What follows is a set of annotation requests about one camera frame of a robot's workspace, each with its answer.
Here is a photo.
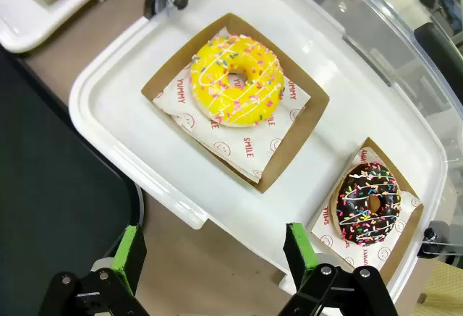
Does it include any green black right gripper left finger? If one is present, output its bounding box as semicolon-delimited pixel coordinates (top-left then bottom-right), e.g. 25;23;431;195
38;223;149;316

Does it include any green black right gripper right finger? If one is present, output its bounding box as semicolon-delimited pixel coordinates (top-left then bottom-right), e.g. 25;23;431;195
278;222;397;316

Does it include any white printed paper liner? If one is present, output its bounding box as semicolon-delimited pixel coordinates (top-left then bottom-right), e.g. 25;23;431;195
310;148;422;270
151;28;313;184

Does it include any yellow sprinkled donut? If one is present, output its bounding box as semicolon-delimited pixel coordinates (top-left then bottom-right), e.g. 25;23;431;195
190;33;286;128

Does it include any chocolate donut with rainbow sprinkles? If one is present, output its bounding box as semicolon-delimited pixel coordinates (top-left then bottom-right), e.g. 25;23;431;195
328;161;402;247

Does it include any black serving tray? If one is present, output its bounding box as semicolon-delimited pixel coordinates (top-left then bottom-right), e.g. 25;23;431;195
0;46;145;316

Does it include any white display case base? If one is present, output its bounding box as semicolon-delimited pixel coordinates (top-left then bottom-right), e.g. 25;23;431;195
0;0;106;55
68;0;449;308

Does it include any pale yellow textured pad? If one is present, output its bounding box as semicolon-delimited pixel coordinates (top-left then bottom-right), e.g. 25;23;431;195
421;261;463;316

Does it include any clear display case lid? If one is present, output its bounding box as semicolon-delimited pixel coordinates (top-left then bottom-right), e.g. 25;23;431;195
151;0;463;259

